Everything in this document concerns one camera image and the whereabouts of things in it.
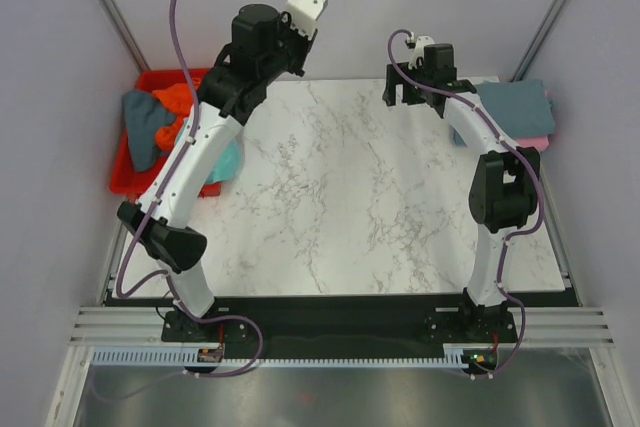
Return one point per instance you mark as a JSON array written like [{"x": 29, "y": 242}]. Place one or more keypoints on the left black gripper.
[{"x": 304, "y": 43}]

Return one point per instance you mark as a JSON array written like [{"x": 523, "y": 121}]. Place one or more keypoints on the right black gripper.
[{"x": 395, "y": 77}]

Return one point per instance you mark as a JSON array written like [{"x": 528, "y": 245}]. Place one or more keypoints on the teal t shirt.
[{"x": 228, "y": 164}]

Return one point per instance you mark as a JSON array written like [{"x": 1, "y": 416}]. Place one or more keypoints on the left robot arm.
[{"x": 265, "y": 43}]

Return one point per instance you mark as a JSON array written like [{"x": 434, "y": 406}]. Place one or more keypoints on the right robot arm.
[{"x": 505, "y": 190}]

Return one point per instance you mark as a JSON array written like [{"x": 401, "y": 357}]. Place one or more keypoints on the folded grey blue shirt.
[{"x": 499, "y": 100}]

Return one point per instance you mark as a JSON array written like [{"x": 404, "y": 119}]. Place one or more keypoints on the orange t shirt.
[{"x": 177, "y": 100}]

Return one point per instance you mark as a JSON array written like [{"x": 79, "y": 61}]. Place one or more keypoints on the folded pink shirt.
[{"x": 534, "y": 116}]

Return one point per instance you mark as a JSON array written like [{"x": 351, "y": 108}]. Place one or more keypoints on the grey blue crumpled shirt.
[{"x": 144, "y": 115}]

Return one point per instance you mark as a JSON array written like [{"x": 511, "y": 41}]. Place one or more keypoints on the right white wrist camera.
[{"x": 417, "y": 45}]

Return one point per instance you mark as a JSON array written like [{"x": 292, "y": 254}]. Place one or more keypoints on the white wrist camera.
[
  {"x": 304, "y": 15},
  {"x": 417, "y": 45}
]

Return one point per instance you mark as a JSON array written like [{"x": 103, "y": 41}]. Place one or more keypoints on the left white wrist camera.
[{"x": 304, "y": 15}]

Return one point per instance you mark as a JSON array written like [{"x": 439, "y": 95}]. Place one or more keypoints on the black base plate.
[{"x": 332, "y": 326}]

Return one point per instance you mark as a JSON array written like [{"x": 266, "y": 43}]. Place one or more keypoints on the aluminium frame rail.
[{"x": 545, "y": 327}]

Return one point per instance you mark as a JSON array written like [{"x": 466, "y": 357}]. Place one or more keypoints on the white slotted cable duct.
[{"x": 194, "y": 357}]

